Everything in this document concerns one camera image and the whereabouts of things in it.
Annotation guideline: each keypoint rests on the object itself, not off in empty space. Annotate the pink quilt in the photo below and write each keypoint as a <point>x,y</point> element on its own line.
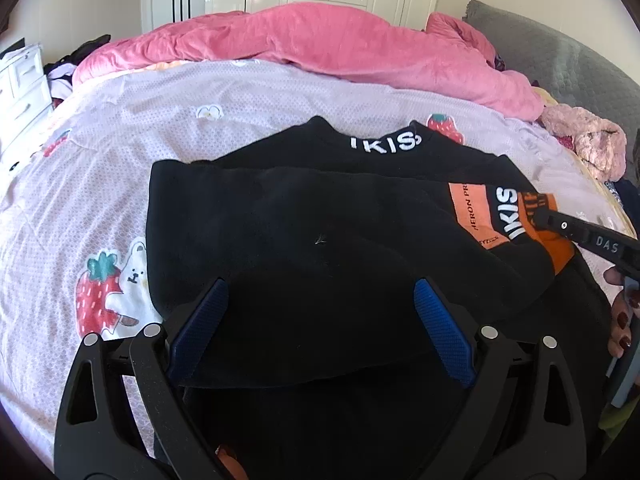
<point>325,45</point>

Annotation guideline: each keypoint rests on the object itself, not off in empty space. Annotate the lilac printed duvet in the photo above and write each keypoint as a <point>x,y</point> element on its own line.
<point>150,125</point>

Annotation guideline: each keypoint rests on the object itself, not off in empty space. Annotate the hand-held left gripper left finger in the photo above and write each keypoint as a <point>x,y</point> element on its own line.
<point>200,330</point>

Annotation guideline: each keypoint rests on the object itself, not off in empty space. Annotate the grey quilted headboard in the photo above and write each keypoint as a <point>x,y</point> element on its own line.
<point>560,55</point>

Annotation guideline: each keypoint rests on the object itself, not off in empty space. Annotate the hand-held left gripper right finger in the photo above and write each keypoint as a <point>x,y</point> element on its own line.
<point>442,330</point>

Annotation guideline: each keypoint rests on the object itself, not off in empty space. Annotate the person's right hand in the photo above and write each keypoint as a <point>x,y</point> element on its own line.
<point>620,320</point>

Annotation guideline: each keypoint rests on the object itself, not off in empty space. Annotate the pink fluffy garment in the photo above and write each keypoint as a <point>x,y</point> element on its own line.
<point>590,140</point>

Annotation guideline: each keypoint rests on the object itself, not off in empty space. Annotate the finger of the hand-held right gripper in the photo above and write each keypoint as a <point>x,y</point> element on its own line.
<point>562,225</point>

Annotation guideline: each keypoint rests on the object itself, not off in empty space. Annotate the dark blue garment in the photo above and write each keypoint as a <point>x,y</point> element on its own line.
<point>625,200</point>

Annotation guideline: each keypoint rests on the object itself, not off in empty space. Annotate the pile of dark clothes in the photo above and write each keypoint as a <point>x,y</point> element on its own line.
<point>75,60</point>

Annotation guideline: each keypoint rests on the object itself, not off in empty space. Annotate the white drawer cabinet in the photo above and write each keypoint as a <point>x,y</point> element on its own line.
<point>25,95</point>

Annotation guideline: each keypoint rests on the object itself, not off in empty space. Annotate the black long-sleeve shirt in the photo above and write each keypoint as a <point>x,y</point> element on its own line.
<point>300,240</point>

